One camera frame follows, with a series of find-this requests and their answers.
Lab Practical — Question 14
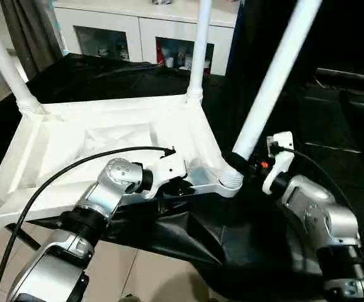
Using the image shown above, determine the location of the white plastic table leg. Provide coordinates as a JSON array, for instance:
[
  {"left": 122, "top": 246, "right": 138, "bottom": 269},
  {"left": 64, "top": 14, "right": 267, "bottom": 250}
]
[
  {"left": 187, "top": 0, "right": 213, "bottom": 106},
  {"left": 0, "top": 0, "right": 42, "bottom": 115},
  {"left": 220, "top": 0, "right": 323, "bottom": 184}
]

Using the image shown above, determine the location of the white table top frame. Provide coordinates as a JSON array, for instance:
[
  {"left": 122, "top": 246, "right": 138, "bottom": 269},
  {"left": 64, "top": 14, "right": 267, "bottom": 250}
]
[{"left": 0, "top": 94, "right": 244, "bottom": 237}]

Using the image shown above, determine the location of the black work mat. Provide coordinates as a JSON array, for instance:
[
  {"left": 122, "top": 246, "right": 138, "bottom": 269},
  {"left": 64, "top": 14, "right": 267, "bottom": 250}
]
[{"left": 0, "top": 53, "right": 364, "bottom": 296}]

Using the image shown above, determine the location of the white glass-door cabinet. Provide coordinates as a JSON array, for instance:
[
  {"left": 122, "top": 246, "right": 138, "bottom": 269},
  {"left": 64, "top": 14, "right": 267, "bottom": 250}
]
[{"left": 53, "top": 0, "right": 241, "bottom": 76}]

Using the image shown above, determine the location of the grey curtain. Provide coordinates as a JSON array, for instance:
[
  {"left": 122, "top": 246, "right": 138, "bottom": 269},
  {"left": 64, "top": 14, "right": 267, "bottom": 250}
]
[{"left": 0, "top": 0, "right": 67, "bottom": 79}]

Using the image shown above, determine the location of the black metal rail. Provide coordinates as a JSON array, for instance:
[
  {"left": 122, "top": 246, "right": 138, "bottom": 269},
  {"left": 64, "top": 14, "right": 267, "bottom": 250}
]
[{"left": 314, "top": 68, "right": 364, "bottom": 89}]

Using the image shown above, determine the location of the black metal stand frame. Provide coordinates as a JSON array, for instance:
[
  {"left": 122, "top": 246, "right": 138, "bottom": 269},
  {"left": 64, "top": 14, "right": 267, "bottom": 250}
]
[{"left": 6, "top": 223, "right": 44, "bottom": 252}]

